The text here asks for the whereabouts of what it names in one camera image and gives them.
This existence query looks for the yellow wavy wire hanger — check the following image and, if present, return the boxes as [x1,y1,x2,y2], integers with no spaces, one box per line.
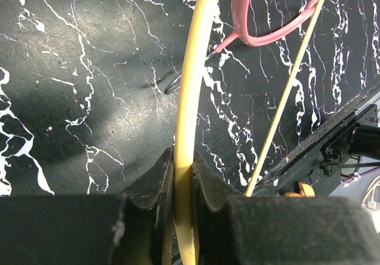
[173,0,325,264]

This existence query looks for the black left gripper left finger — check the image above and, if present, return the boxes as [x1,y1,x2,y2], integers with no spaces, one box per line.
[1,148,173,264]

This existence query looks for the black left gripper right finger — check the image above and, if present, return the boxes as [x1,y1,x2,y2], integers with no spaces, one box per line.
[192,153,379,264]

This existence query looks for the wooden hangers on floor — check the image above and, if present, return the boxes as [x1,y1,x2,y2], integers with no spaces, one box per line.
[284,182,315,197]

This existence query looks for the pink wavy wire hanger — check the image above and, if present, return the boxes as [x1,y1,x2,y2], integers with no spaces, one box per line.
[163,0,327,95]

